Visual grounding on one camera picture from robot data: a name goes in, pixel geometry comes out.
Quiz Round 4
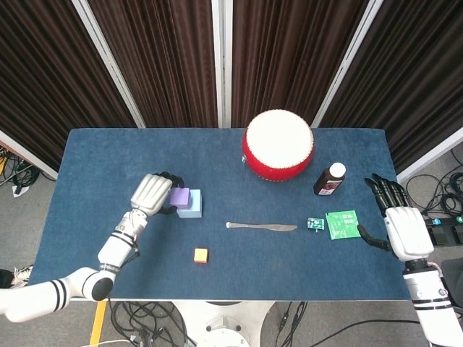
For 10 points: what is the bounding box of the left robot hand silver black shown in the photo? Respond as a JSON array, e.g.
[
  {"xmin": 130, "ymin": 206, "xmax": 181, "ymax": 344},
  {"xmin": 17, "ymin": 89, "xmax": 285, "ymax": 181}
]
[{"xmin": 129, "ymin": 171, "xmax": 184, "ymax": 218}]

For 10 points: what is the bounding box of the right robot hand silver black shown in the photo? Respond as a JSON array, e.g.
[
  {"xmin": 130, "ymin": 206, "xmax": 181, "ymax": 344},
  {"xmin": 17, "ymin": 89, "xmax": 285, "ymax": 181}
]
[{"xmin": 357, "ymin": 173, "xmax": 435, "ymax": 262}]

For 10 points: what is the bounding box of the medium purple cube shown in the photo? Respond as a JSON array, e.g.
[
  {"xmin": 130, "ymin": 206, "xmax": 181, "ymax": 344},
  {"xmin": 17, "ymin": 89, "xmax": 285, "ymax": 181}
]
[{"xmin": 169, "ymin": 187, "xmax": 192, "ymax": 210}]

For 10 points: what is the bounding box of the black power strip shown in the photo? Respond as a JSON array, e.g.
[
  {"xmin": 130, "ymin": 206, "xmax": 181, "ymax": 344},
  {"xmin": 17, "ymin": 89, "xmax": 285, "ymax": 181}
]
[{"xmin": 422, "ymin": 215, "xmax": 463, "ymax": 228}]

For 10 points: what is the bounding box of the large light blue cube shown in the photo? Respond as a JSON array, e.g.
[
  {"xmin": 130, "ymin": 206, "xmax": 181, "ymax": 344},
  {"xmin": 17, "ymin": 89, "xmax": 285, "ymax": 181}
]
[{"xmin": 176, "ymin": 189, "xmax": 203, "ymax": 219}]

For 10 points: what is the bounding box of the dark grey fabric object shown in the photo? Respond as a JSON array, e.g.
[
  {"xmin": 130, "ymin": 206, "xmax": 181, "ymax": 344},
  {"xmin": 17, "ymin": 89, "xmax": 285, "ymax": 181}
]
[{"xmin": 441, "ymin": 258, "xmax": 463, "ymax": 290}]

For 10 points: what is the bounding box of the dark juice bottle white cap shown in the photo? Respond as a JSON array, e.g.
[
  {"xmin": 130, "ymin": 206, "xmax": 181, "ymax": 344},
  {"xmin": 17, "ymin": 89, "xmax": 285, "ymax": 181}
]
[{"xmin": 313, "ymin": 162, "xmax": 347, "ymax": 197}]

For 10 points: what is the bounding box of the small green module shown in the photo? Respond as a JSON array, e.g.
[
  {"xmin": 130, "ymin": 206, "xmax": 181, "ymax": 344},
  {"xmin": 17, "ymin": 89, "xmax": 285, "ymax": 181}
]
[{"xmin": 306, "ymin": 216, "xmax": 326, "ymax": 234}]

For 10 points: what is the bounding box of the metal table knife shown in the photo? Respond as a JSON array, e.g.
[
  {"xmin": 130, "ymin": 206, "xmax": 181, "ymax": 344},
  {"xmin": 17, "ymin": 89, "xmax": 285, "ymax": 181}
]
[{"xmin": 226, "ymin": 221, "xmax": 298, "ymax": 232}]

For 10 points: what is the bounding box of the brown curtain partition panel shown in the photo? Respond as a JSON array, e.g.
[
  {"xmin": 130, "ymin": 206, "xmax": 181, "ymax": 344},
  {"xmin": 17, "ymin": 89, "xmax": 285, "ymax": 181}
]
[
  {"xmin": 0, "ymin": 0, "xmax": 146, "ymax": 180},
  {"xmin": 221, "ymin": 0, "xmax": 381, "ymax": 129},
  {"xmin": 81, "ymin": 0, "xmax": 222, "ymax": 129},
  {"xmin": 313, "ymin": 0, "xmax": 463, "ymax": 184}
]

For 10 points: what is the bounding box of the yellow floor tape strip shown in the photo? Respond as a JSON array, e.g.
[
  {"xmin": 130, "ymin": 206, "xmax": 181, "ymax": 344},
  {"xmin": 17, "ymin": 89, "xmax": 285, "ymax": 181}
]
[{"xmin": 88, "ymin": 301, "xmax": 109, "ymax": 345}]

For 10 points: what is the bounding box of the red drum white skin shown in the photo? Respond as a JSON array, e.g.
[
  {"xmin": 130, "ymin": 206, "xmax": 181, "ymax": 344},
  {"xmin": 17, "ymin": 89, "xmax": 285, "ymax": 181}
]
[{"xmin": 241, "ymin": 109, "xmax": 315, "ymax": 183}]

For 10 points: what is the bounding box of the white black sneaker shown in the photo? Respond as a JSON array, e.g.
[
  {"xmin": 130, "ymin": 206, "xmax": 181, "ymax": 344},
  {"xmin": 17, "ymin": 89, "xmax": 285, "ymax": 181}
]
[{"xmin": 13, "ymin": 263, "xmax": 34, "ymax": 287}]

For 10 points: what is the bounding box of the black cable bundle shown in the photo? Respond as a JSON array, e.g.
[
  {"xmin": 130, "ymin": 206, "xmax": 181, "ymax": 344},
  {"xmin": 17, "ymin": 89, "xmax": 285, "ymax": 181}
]
[
  {"xmin": 110, "ymin": 301, "xmax": 198, "ymax": 347},
  {"xmin": 0, "ymin": 144, "xmax": 43, "ymax": 196},
  {"xmin": 404, "ymin": 150, "xmax": 463, "ymax": 218}
]

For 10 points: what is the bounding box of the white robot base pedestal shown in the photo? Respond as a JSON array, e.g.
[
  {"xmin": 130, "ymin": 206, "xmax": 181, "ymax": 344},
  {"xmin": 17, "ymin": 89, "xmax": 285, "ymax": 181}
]
[{"xmin": 173, "ymin": 301, "xmax": 276, "ymax": 347}]

